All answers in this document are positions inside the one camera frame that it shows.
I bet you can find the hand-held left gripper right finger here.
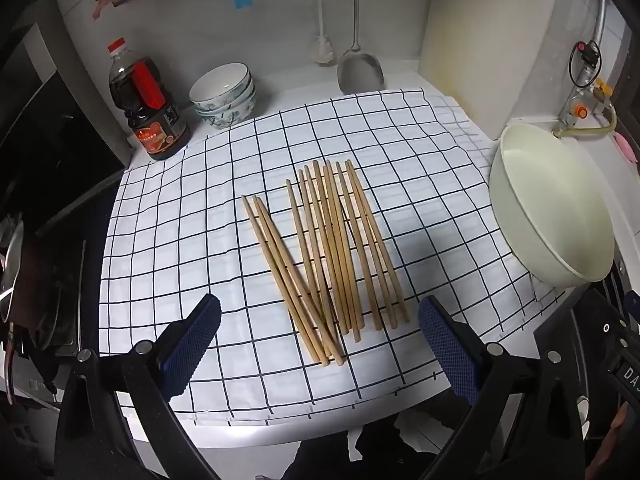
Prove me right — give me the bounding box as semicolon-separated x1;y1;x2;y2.
417;295;601;480

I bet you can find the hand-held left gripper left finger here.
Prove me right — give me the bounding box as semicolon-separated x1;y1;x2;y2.
55;293;222;480

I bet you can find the cream plastic basin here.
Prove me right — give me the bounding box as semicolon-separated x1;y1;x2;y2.
488;122;617;282

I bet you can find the pile of wooden chopsticks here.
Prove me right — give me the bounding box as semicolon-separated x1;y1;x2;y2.
241;159;412;367

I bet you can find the white black checked cloth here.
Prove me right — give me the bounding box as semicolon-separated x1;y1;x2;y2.
97;89;581;428

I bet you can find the pink plastic item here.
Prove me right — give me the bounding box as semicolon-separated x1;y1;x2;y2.
614;132;640;165

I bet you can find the white patterned bowl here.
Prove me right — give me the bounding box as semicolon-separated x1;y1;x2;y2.
189;62;251;108
197;95;257;130
192;82;256;117

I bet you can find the dark soy sauce bottle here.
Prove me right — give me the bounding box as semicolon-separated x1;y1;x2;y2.
107;37;192;162

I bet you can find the black kitchen appliance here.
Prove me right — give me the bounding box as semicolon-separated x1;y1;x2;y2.
0;25;126;411

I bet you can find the metal gas valve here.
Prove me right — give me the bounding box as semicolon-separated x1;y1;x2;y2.
557;0;617;133

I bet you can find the metal spatula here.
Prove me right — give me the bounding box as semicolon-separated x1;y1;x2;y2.
336;0;386;95

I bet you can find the white cutting board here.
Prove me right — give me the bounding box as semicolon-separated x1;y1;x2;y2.
417;0;566;142

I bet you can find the yellow gas hose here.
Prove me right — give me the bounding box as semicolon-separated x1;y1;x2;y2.
552;105;618;139

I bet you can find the black cable loop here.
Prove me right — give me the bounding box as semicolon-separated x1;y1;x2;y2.
569;40;603;87

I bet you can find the white long-handled dish brush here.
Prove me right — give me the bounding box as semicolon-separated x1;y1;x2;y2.
310;0;337;66

